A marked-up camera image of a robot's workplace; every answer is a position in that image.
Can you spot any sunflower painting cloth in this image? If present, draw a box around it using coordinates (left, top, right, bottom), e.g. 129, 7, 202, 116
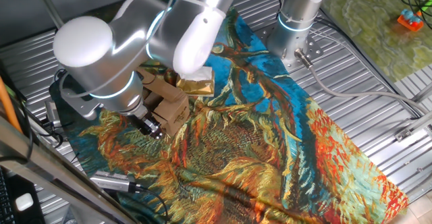
49, 7, 410, 224

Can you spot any orange tube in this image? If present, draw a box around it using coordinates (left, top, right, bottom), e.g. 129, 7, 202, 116
0, 76, 23, 134

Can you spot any black camera cable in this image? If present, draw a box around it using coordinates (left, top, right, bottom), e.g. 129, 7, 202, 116
134, 184, 169, 223

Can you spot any silver camera with cable plug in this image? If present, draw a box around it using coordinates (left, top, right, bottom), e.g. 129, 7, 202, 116
89, 170, 143, 194

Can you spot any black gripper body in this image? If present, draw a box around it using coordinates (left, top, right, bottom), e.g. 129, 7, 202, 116
127, 111, 159, 136

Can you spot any brown cardboard box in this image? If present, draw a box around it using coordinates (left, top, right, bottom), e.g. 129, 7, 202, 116
136, 67, 190, 138

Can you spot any small white device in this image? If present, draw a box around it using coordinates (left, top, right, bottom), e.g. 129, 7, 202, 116
15, 192, 34, 212

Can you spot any green stick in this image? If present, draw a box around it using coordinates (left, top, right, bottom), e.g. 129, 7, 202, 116
416, 0, 432, 18

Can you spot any black desk pad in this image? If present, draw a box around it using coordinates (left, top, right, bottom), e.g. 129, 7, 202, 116
6, 175, 47, 224

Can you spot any aluminium frame beam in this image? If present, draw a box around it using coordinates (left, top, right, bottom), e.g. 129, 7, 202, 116
0, 115, 136, 224

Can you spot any black looping cable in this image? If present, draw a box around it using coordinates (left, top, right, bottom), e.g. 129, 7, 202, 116
0, 60, 65, 166

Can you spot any black keyboard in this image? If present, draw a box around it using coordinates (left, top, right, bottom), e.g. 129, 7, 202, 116
0, 168, 16, 224

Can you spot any thick grey cable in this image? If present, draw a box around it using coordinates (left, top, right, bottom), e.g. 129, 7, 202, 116
294, 48, 432, 115

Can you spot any orange toy block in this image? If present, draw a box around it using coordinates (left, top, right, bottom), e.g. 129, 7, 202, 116
397, 9, 425, 32

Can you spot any long aluminium profile bar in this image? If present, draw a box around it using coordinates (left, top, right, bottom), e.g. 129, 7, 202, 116
394, 111, 432, 142

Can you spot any green patterned mat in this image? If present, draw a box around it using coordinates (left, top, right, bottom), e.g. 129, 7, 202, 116
320, 0, 432, 83

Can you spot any grey metal pole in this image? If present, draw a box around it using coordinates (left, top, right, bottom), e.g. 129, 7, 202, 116
29, 0, 65, 29

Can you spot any gold tissue pack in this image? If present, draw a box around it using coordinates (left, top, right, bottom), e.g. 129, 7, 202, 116
175, 65, 215, 98

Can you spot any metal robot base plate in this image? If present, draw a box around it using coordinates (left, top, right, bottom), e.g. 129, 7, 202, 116
259, 24, 324, 74

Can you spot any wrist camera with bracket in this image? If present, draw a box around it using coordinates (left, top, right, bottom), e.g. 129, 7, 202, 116
60, 88, 102, 121

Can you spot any silver camera on mount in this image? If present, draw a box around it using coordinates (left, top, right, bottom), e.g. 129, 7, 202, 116
45, 101, 62, 129

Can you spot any short aluminium profile bar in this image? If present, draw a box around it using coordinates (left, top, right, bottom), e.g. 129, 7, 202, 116
410, 82, 432, 104

